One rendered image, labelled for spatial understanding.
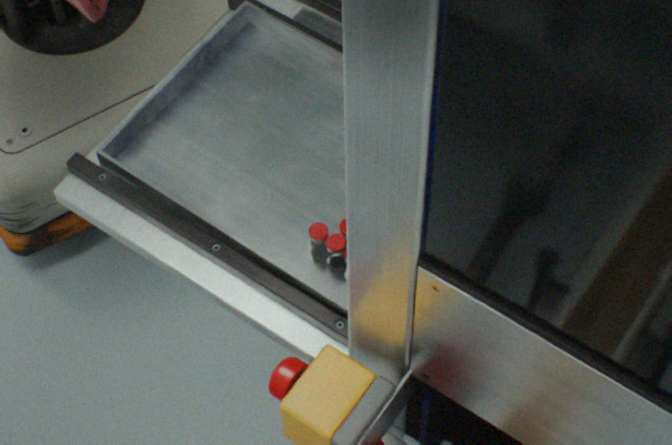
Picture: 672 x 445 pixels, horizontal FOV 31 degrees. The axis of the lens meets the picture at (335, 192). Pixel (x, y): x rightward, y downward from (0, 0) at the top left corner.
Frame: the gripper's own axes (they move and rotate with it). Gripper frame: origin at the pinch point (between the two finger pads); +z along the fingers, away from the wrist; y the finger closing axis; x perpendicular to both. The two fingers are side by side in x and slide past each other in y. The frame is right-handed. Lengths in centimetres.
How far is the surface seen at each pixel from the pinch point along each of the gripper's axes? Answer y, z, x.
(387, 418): 44.5, 10.3, -14.4
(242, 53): 2.4, 20.7, 16.6
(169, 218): 11.1, 19.2, -6.1
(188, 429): -6, 109, -1
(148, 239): 9.9, 21.3, -8.6
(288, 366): 35.3, 8.2, -16.1
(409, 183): 43.5, -20.8, -11.0
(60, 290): -42, 108, 6
